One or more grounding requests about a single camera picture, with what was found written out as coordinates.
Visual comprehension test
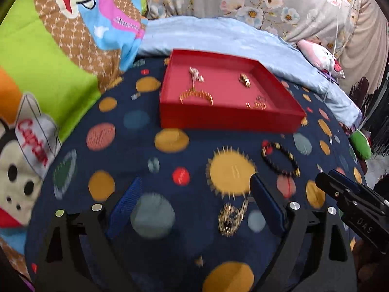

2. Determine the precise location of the gold chain with charm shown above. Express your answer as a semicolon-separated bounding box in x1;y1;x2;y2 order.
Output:
245;100;268;111

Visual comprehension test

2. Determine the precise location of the colourful monkey cartoon blanket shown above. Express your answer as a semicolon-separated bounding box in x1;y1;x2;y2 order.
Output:
0;0;149;283

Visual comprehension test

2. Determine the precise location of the grey floral bedsheet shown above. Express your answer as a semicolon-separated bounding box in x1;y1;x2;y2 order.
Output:
147;0;362;51

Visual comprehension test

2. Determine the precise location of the red jewelry box tray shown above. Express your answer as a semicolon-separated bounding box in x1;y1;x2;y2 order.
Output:
159;49;307;134

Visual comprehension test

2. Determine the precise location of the navy planet print cushion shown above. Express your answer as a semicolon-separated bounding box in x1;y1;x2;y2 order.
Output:
24;58;365;291

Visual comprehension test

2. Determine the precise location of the right human hand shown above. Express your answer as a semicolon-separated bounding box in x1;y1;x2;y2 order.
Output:
352;239;380;283

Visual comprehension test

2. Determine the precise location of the beige curtain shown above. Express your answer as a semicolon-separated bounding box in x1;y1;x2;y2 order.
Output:
339;0;388;94

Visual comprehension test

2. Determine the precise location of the white pearl bracelet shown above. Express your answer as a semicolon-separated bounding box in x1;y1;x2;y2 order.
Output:
188;66;206;83

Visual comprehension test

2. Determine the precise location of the white cord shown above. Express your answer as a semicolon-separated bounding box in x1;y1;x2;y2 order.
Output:
322;0;341;104

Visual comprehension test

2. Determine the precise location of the light blue pillow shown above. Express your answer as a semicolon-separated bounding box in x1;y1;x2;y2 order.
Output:
138;16;362;128

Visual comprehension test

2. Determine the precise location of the gold clover chain bracelet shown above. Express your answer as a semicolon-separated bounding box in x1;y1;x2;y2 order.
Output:
217;199;249;238

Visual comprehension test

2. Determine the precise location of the green plush object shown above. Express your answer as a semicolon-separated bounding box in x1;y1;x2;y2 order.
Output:
349;130;372;160

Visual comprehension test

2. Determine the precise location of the pink white plush toy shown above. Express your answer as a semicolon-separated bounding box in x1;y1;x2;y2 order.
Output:
297;40;345;78

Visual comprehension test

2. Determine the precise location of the dark bead bracelet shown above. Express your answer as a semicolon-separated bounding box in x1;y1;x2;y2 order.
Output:
261;141;302;177

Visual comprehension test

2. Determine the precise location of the gold link bangle bracelet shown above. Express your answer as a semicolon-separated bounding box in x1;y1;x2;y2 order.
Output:
178;87;214;106

